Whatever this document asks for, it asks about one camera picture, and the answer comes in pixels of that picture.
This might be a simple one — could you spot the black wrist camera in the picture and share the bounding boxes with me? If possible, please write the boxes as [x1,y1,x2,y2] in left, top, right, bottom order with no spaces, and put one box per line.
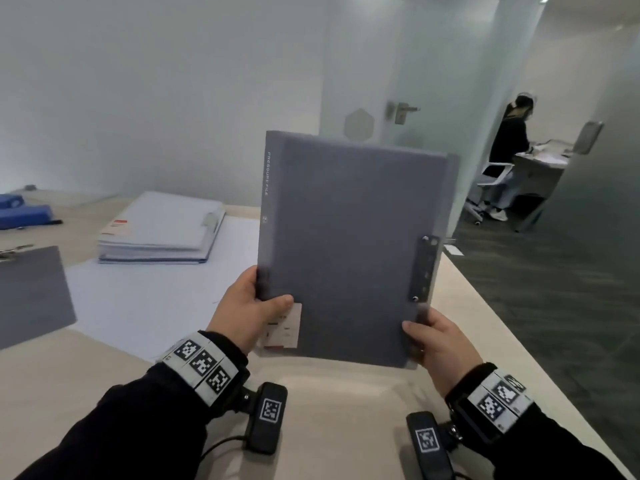
[243,382,289,455]
[405,411,456,480]

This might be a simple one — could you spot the pile of white paper sheets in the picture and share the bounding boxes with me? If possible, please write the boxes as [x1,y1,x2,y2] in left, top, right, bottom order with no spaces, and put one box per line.
[65,214,261,363]

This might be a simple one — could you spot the person's right hand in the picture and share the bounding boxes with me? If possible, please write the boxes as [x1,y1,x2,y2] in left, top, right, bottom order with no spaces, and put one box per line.
[401,308,485,398]

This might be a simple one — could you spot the white wristband with black markers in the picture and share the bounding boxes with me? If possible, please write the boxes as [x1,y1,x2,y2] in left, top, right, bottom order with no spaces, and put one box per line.
[157,330,250,407]
[445,363,535,443]

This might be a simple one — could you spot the person's right forearm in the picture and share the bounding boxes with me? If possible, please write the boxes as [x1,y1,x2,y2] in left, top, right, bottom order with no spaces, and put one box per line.
[449,404,631,480]

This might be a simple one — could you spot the blue folder with dark logo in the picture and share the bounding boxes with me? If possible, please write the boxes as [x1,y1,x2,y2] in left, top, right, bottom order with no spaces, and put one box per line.
[98,257,209,265]

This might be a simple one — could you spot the black camera cable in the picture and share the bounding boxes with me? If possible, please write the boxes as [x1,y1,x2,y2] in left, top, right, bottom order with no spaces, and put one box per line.
[199,434,249,461]

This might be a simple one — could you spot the gray hexagon sticker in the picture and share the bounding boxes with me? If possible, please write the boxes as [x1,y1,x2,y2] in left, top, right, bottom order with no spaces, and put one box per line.
[343,108,375,142]

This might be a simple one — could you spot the frosted glass door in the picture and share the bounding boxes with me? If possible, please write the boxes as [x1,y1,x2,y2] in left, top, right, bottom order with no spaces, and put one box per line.
[319,0,501,235]

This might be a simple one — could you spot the light gray office desk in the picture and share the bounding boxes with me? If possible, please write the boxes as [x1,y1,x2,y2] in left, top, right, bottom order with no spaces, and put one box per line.
[512,139,571,201]

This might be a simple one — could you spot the person's left forearm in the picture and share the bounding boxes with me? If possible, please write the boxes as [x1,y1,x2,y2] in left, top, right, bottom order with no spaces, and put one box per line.
[15,364,249,480]

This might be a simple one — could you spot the white paper stack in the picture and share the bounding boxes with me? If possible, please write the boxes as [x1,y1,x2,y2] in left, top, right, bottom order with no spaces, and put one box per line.
[98,192,225,251]

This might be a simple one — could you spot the white office chair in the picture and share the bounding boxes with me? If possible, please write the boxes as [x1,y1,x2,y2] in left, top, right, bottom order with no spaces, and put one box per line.
[465,162,516,225]

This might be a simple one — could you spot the silver door handle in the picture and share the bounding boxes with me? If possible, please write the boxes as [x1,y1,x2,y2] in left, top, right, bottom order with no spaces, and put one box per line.
[395,100,421,125]

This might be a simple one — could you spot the person's left hand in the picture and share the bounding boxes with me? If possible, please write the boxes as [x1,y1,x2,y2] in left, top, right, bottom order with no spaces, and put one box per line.
[205,266,295,355]

